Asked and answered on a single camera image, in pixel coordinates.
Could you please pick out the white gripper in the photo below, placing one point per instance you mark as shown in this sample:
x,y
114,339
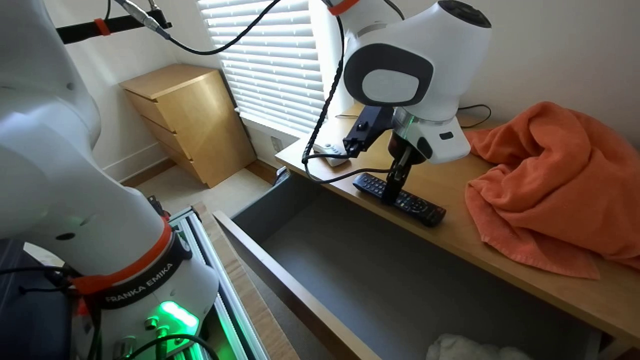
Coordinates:
x,y
422,138

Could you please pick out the black remote control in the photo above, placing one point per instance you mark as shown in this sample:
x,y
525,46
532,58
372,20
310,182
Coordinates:
x,y
404,202

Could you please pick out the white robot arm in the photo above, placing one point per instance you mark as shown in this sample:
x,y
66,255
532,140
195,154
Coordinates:
x,y
128,263

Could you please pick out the open grey top drawer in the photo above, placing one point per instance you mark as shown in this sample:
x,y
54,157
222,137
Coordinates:
x,y
391,289

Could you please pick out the white cloth in drawer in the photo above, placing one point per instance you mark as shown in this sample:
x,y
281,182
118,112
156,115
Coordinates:
x,y
451,347

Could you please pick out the small wooden drawer cabinet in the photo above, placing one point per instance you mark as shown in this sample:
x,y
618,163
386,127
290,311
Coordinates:
x,y
191,112

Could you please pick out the small grey object on dresser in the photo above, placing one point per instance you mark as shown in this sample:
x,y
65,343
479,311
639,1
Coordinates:
x,y
331,153

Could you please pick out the light wood dresser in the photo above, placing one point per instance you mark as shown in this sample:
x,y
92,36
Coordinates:
x,y
611,300

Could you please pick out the white window blinds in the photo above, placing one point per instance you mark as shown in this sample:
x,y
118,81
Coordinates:
x,y
272,70

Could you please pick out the orange towel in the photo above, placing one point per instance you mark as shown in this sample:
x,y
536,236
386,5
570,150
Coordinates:
x,y
560,190

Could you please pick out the black bar with orange tape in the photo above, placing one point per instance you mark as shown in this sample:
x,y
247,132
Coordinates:
x,y
76,33

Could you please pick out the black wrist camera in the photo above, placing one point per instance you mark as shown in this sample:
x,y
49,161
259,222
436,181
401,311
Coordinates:
x,y
367,128

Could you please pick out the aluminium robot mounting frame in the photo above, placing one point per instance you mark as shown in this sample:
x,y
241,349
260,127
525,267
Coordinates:
x,y
222,332

